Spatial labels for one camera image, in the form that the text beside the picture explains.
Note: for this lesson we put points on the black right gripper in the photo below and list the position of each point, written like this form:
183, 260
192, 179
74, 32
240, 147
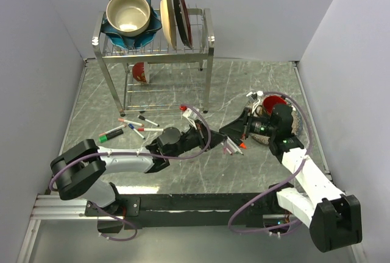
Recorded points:
239, 128

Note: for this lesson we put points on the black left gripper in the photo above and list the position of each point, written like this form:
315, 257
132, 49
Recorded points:
202, 133

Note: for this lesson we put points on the pink highlighter pen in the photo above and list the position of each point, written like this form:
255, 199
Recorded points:
226, 148

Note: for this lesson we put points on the black capped white marker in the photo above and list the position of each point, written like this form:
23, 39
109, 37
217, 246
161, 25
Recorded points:
141, 117

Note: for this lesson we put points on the blue capped white marker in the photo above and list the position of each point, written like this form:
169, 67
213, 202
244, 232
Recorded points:
136, 131

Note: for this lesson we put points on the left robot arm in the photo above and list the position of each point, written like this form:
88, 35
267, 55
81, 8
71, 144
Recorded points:
76, 173

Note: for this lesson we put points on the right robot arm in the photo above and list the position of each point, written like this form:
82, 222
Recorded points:
333, 218

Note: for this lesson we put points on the thin pink pen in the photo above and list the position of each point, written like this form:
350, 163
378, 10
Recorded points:
113, 130

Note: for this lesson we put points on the speckled grey plate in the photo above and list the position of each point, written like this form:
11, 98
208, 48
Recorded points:
297, 125

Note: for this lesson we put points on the red cup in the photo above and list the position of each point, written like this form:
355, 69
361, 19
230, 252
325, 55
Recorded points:
270, 102

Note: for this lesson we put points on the pink capped white marker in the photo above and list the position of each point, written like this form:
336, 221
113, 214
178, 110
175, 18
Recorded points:
131, 122

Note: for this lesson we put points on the steel dish rack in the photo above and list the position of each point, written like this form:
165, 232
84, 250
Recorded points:
176, 76

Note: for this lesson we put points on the small red patterned bowl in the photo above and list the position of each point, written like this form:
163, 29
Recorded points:
140, 72

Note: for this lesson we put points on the green black marker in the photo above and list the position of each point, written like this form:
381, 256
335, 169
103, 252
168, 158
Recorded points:
110, 135

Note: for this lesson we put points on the blue wavy bowl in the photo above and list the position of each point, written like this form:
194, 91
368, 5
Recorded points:
138, 41

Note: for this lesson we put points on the cream plate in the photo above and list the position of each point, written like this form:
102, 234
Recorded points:
168, 22

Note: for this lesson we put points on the dark red plate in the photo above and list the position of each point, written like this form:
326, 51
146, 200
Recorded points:
183, 22

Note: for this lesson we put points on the beige ceramic bowl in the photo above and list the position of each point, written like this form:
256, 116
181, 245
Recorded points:
129, 17

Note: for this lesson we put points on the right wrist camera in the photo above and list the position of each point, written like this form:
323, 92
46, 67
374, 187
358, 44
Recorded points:
254, 98

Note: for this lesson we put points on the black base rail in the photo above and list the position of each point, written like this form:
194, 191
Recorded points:
169, 210

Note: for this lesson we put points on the aluminium frame rail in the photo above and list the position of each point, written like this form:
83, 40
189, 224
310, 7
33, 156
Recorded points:
49, 207

